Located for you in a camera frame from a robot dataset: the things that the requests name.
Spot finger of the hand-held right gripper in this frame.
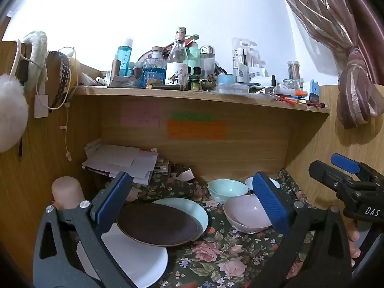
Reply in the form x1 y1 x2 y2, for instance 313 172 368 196
331 153 372 180
309 160 348 192

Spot square blue glass bottle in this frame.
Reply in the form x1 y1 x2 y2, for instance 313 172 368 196
143 46 167 88

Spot white charging cable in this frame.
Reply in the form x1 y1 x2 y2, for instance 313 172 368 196
36 47 78 162

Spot clear plastic packets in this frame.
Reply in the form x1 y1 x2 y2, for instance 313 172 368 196
232 37 267 83

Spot brown plate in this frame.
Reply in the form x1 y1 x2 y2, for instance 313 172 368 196
116 202 199 247

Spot white bowl with black spots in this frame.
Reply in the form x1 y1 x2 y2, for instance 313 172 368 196
245 176 281 195

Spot white marker with orange cap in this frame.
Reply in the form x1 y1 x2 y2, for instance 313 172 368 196
276 88 308 96

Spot black lace headband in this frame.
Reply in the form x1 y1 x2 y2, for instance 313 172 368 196
48 51 71 110

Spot pink bowl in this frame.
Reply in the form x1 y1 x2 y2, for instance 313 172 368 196
223 196 275 234

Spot stack of small booklets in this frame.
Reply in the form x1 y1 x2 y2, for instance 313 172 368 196
154 156 172 174

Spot small green ink bottle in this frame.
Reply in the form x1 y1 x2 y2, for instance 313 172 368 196
187 66 201 91

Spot white fluffy headband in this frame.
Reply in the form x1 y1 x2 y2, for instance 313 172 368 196
18 30 48 95

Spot blue pencil sharpener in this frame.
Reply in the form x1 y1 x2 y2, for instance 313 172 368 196
302 79 320 102

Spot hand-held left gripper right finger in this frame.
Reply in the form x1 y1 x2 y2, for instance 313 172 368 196
252 172 353 288

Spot mint green pump bottle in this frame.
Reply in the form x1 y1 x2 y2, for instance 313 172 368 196
186 34 201 68

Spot small white box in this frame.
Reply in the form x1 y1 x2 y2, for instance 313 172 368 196
172 165 195 182

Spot white charger adapter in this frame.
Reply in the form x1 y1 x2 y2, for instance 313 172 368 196
34 94 48 118

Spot white fluffy pompom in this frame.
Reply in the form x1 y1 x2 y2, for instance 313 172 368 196
0 73 29 153

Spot green sticky note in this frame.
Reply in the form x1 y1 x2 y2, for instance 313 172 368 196
172 112 215 122

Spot striped mauve curtain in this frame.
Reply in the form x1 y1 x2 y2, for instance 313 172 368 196
271 0 384 129

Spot orange sticky note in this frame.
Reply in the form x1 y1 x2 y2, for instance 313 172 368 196
167 120 226 140

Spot dark floral tablecloth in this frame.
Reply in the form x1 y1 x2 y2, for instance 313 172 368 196
120 168 315 288

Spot clear bottle with silver cap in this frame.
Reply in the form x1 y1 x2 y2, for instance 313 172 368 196
199 45 216 80

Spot white plate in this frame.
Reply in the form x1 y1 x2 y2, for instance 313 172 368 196
76 225 168 288

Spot light green plate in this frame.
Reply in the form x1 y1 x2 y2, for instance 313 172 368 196
151 197 209 242

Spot clear plastic box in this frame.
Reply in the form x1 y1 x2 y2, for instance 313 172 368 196
216 83 250 94

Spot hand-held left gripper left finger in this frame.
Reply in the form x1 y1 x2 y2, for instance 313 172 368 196
32 172 141 288

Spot pink mug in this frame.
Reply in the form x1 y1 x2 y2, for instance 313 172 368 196
51 176 86 210

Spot light green bowl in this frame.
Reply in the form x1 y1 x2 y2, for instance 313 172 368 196
208 179 249 204

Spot stack of white papers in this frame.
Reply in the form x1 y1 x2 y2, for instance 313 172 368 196
82 138 159 186

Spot tall blue plastic bottle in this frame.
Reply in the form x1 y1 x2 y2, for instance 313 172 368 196
118 37 134 77

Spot small glass jar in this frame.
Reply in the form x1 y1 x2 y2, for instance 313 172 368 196
282 79 301 91

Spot clear glass bottle with label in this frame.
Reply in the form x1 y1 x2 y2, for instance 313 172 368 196
164 28 189 86

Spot person's right hand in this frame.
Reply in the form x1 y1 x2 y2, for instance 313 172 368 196
347 230 361 267

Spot pink sticky note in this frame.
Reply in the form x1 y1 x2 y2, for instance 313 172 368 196
121 102 160 127

